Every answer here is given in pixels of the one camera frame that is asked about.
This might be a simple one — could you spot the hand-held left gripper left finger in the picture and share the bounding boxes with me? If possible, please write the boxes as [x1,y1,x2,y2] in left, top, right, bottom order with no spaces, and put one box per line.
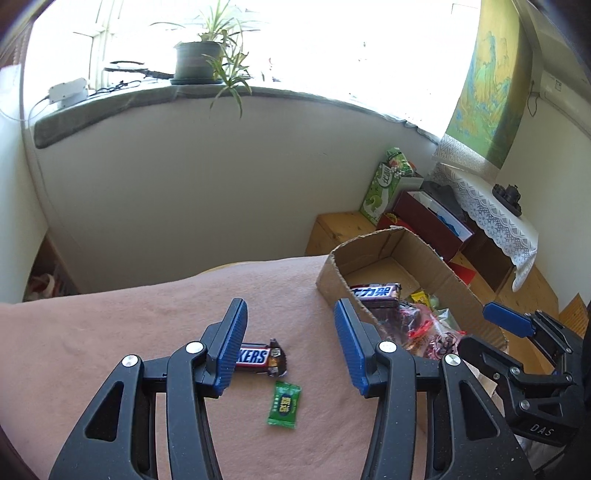
[48,298,250,480]

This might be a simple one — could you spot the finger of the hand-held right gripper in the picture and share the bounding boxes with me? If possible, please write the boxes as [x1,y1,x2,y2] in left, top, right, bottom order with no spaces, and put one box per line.
[455,335,576,418]
[482,302,586,366]

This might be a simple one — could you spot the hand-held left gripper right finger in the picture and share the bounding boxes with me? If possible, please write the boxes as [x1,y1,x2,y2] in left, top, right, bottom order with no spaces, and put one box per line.
[332,298,532,480]

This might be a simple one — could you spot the brown chocolate bar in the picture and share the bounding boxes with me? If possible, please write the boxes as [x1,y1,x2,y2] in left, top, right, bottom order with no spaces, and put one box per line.
[350,282,402,309]
[235,338,289,377]

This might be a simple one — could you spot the clear bag of sweets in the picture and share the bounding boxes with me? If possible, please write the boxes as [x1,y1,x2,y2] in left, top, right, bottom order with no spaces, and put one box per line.
[369,300,467,361]

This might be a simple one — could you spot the cardboard box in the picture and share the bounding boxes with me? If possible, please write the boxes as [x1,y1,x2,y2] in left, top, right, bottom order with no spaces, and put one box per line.
[315,226,509,361]

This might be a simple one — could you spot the brown wooden cabinet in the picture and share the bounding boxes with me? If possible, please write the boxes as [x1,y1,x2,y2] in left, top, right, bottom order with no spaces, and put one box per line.
[462,231,515,291]

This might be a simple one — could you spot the red booklet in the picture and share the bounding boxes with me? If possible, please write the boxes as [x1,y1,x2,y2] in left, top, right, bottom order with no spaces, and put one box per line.
[448,261,477,287]

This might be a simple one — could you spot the green candy packet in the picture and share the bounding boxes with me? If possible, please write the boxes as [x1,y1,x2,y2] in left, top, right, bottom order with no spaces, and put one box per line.
[267,381,303,430]

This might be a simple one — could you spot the pink blanket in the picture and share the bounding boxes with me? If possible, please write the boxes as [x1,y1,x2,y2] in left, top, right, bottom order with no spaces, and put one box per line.
[0,256,509,480]

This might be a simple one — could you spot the white lace cloth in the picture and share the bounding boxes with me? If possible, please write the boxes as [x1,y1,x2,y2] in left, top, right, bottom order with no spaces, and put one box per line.
[427,161,540,292]

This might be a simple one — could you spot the blue plastic item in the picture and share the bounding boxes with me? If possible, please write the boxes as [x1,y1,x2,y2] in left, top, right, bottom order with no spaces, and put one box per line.
[436,213,467,236]

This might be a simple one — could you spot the dark teapot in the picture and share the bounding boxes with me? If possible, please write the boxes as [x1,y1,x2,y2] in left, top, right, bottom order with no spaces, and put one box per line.
[493,183,522,217]

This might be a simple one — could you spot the dark red white-lined box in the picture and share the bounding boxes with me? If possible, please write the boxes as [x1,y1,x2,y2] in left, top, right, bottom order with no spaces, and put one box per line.
[392,190,474,261]

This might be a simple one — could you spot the red open box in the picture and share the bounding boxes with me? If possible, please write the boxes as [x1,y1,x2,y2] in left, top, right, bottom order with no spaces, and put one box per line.
[376,212,406,232]

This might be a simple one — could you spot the dark grey cloth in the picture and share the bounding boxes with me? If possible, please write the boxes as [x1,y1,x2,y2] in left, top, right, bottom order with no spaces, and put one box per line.
[421,181,465,215]

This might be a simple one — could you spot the green tissue box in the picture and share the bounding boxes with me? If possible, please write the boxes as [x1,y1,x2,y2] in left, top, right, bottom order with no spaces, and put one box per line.
[359,161,402,228]

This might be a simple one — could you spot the green snack bag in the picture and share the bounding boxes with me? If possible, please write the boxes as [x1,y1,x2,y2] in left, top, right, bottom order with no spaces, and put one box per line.
[385,147,415,178]

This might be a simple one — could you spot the white air conditioner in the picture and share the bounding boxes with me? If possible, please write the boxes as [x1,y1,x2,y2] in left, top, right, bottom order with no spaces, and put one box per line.
[538,69,591,134]

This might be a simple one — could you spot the landscape scroll painting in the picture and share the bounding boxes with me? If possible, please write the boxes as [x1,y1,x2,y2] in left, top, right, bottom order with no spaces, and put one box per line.
[431,0,536,176]

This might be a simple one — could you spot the grey windowsill mat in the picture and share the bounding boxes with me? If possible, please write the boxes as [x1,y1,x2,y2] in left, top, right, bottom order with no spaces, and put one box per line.
[34,83,439,149]

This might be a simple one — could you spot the potted spider plant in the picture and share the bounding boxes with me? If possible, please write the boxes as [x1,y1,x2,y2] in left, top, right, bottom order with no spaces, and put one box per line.
[150,0,269,120]

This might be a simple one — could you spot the white power adapter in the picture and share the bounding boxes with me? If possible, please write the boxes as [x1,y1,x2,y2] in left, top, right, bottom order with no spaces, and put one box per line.
[47,78,88,109]

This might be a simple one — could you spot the black cable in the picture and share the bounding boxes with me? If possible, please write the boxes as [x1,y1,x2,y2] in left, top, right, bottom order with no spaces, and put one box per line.
[88,80,141,97]

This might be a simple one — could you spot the white cable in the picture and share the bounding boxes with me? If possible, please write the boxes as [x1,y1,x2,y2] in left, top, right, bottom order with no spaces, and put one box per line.
[0,99,51,123]

